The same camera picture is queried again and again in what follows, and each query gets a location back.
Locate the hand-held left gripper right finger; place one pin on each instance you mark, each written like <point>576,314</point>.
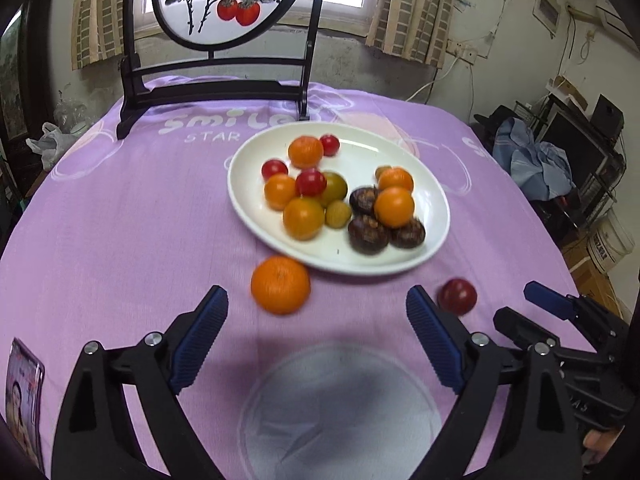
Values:
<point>435,345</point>

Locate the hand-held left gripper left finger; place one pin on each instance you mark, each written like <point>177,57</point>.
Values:
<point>197,345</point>

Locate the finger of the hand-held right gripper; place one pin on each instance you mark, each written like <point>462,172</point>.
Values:
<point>547,300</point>
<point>520,327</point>

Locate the dark red tomato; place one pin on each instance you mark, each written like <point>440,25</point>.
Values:
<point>456,296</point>

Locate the large orange mandarin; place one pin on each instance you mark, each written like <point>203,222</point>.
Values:
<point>280,285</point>

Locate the dark brown water chestnut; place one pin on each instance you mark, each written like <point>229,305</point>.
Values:
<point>361,201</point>
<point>407,234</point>
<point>368,234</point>

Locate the white oval plate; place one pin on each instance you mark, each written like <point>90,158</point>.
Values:
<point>350,255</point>

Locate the orange tomato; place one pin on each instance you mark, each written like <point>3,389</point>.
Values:
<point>280,191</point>
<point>303,218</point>
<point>394,206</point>

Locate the small orange mandarin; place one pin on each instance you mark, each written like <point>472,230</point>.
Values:
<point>305,152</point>
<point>397,179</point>

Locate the red cherry tomato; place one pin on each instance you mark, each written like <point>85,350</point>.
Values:
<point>330,144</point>
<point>274,168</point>
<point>310,182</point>

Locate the person's right hand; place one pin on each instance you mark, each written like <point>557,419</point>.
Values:
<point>600,445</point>

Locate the large cardboard box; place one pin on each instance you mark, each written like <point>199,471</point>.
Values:
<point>590,280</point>

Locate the white plastic bucket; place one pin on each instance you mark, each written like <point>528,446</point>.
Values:
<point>610,242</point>

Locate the blue clothing pile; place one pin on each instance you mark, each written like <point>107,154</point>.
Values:
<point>530,160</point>

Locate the purple tablecloth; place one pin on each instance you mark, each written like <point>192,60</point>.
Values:
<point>150,210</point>

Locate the black monitor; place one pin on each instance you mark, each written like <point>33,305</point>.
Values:
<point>575,150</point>

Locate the green yellow tomato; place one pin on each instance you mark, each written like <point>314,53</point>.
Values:
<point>337,190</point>

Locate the smartphone with lit screen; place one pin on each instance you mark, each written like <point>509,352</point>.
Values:
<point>22,400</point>

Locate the small cardboard box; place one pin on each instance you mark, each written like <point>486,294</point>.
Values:
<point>567,91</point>

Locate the white plastic bag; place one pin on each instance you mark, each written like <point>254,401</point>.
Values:
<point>50,142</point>

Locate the white power strip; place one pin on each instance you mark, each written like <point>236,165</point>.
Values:
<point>462,51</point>

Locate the black framed painted table screen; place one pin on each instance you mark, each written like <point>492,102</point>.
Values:
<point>135,85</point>

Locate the beige checked curtain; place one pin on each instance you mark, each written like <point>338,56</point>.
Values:
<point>410,10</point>
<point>97,15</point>

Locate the dark wooden cabinet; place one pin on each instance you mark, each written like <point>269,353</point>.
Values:
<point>30,60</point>

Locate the white wall fuse box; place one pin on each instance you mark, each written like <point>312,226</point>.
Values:
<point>547,10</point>

